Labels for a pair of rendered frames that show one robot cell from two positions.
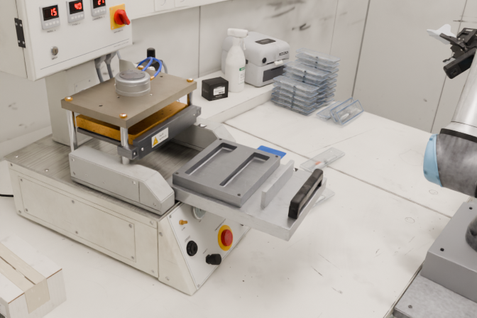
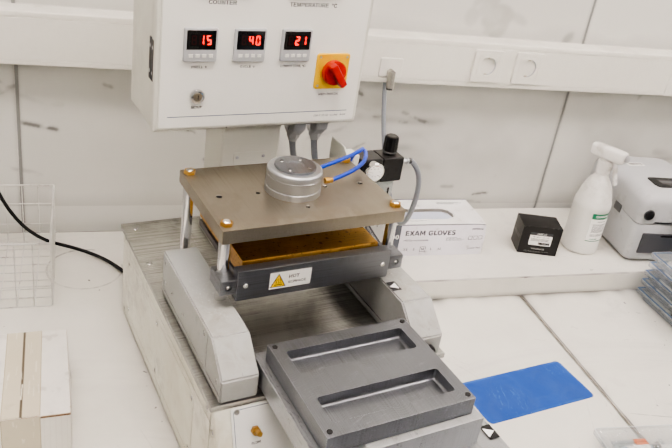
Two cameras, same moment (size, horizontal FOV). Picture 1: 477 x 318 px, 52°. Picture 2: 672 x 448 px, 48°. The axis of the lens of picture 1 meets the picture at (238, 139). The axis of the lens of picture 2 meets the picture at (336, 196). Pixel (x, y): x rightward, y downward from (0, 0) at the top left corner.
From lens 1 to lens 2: 0.42 m
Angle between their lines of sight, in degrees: 29
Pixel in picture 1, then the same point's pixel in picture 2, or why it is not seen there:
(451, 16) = not seen: outside the picture
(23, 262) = (38, 378)
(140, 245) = (195, 434)
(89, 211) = (166, 347)
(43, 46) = (180, 86)
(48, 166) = (156, 259)
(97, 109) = (206, 200)
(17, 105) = not seen: hidden behind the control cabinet
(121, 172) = (199, 309)
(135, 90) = (285, 191)
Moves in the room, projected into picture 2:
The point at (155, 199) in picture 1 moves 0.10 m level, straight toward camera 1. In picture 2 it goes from (217, 373) to (166, 423)
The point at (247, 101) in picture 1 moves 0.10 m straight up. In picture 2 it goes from (584, 276) to (598, 236)
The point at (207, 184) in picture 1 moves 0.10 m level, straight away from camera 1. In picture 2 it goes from (299, 389) to (344, 348)
